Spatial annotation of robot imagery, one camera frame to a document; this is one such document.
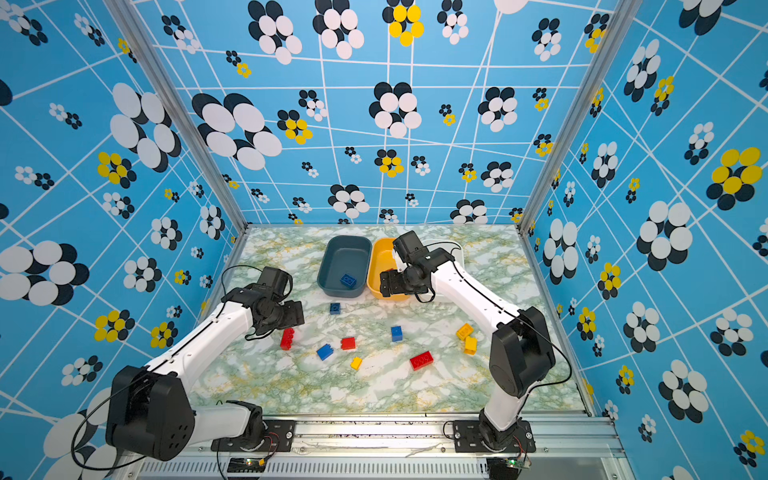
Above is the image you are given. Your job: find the long red lego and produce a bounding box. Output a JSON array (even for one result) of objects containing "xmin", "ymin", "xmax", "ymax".
[
  {"xmin": 409, "ymin": 351, "xmax": 434, "ymax": 371},
  {"xmin": 280, "ymin": 328, "xmax": 295, "ymax": 351}
]

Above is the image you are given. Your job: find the yellow plastic bin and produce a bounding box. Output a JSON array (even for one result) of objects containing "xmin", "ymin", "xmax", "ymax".
[{"xmin": 366, "ymin": 237, "xmax": 408, "ymax": 302}]

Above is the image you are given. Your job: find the dark blue lego brick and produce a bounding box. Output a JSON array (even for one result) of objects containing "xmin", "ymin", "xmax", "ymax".
[{"xmin": 340, "ymin": 274, "xmax": 357, "ymax": 289}]

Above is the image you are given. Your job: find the dark teal plastic bin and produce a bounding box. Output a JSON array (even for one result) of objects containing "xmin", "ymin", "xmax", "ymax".
[{"xmin": 317, "ymin": 235, "xmax": 373, "ymax": 298}]

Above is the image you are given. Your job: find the orange yellow lego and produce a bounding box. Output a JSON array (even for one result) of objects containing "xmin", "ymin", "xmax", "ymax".
[{"xmin": 456, "ymin": 323, "xmax": 474, "ymax": 341}]

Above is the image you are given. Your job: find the white plastic bin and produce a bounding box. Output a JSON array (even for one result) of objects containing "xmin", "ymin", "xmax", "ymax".
[{"xmin": 443, "ymin": 241, "xmax": 465, "ymax": 266}]

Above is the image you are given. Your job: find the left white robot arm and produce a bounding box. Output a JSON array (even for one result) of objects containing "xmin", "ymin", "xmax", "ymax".
[{"xmin": 105, "ymin": 288, "xmax": 304, "ymax": 461}]

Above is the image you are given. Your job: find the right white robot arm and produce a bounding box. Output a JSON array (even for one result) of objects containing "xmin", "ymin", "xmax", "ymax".
[{"xmin": 380, "ymin": 248, "xmax": 556, "ymax": 451}]

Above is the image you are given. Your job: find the blue lego centre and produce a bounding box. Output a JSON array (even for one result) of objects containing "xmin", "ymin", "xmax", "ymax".
[{"xmin": 391, "ymin": 326, "xmax": 403, "ymax": 342}]

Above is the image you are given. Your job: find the light blue lego brick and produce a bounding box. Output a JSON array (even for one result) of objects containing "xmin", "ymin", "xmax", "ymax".
[{"xmin": 317, "ymin": 344, "xmax": 334, "ymax": 361}]

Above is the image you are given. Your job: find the left circuit board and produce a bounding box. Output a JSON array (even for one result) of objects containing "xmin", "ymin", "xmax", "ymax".
[{"xmin": 227, "ymin": 457, "xmax": 267, "ymax": 474}]

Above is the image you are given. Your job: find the circuit board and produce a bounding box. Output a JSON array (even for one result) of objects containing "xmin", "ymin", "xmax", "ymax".
[
  {"xmin": 486, "ymin": 458, "xmax": 528, "ymax": 480},
  {"xmin": 227, "ymin": 457, "xmax": 267, "ymax": 474}
]

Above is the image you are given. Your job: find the right circuit board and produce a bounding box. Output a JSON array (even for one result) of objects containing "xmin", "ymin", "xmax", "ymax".
[{"xmin": 486, "ymin": 458, "xmax": 528, "ymax": 480}]

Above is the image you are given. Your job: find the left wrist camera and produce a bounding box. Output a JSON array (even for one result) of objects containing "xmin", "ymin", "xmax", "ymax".
[{"xmin": 257, "ymin": 266, "xmax": 293, "ymax": 298}]

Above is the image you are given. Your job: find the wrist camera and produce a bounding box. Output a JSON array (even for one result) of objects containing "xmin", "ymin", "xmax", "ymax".
[
  {"xmin": 393, "ymin": 230, "xmax": 428, "ymax": 264},
  {"xmin": 257, "ymin": 266, "xmax": 293, "ymax": 298}
]

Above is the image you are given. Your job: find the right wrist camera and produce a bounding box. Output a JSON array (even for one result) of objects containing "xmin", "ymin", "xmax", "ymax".
[{"xmin": 393, "ymin": 230, "xmax": 428, "ymax": 264}]

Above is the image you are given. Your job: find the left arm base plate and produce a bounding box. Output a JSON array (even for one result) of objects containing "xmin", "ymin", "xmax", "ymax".
[{"xmin": 210, "ymin": 419, "xmax": 297, "ymax": 455}]

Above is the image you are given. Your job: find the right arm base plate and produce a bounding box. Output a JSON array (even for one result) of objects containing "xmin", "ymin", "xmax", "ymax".
[{"xmin": 451, "ymin": 420, "xmax": 537, "ymax": 457}]

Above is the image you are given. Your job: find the aluminium front rail frame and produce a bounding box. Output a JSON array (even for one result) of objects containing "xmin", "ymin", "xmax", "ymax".
[{"xmin": 113, "ymin": 413, "xmax": 635, "ymax": 479}]

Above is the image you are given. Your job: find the aluminium corner post left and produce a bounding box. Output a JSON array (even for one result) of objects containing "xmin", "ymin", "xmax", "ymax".
[{"xmin": 104, "ymin": 1, "xmax": 248, "ymax": 235}]

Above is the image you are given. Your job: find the aluminium corner post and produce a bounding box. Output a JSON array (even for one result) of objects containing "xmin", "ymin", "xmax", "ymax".
[
  {"xmin": 104, "ymin": 1, "xmax": 248, "ymax": 235},
  {"xmin": 520, "ymin": 0, "xmax": 642, "ymax": 234}
]

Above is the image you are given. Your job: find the aluminium corner post right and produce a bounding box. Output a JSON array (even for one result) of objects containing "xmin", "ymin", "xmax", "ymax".
[{"xmin": 520, "ymin": 0, "xmax": 642, "ymax": 234}]

